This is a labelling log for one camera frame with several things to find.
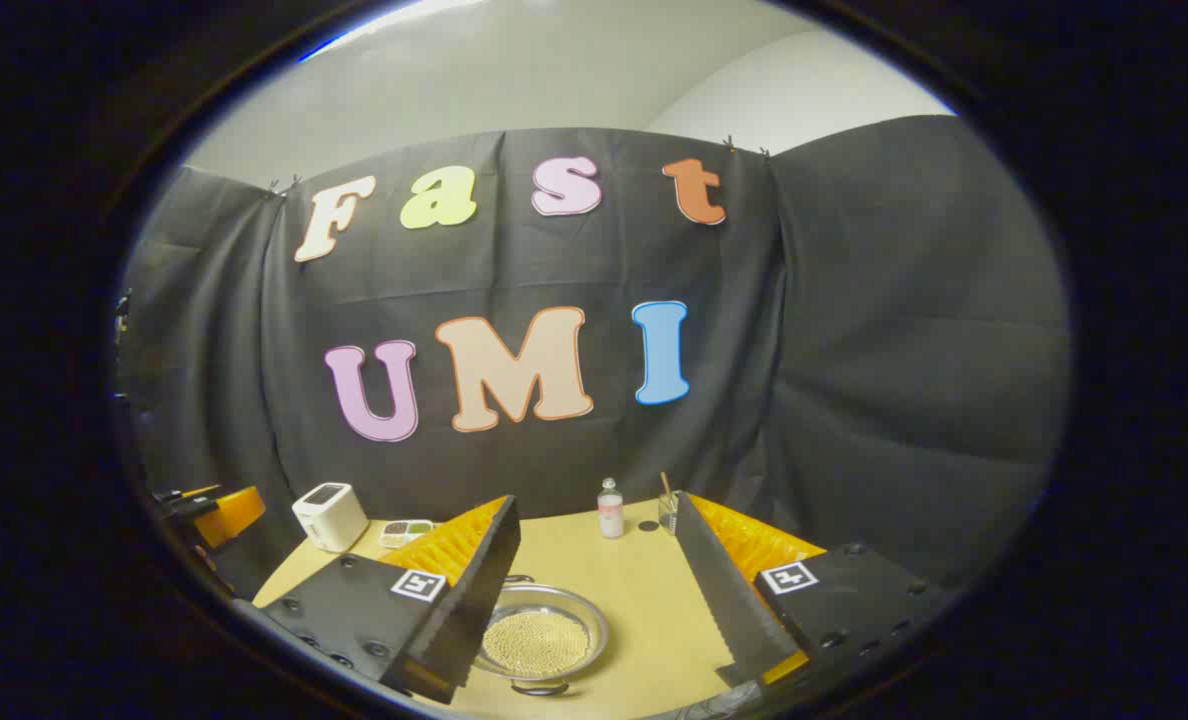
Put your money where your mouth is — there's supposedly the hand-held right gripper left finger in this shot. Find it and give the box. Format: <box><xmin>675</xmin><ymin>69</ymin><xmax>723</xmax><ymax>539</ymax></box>
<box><xmin>254</xmin><ymin>495</ymin><xmax>522</xmax><ymax>704</ymax></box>

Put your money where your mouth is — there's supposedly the white toaster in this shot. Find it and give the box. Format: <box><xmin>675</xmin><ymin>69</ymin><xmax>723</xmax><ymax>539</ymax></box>
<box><xmin>292</xmin><ymin>482</ymin><xmax>370</xmax><ymax>553</ymax></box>

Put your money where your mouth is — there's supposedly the pile of yellow beans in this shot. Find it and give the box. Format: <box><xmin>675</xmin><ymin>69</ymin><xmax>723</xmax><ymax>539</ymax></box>
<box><xmin>482</xmin><ymin>610</ymin><xmax>591</xmax><ymax>676</ymax></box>

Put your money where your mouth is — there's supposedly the steel pot with black handles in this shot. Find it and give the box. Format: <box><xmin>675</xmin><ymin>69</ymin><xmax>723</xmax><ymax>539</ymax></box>
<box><xmin>472</xmin><ymin>575</ymin><xmax>612</xmax><ymax>697</ymax></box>

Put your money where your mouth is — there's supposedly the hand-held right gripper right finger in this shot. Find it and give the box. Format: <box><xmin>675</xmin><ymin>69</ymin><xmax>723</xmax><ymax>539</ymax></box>
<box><xmin>674</xmin><ymin>490</ymin><xmax>955</xmax><ymax>691</ymax></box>

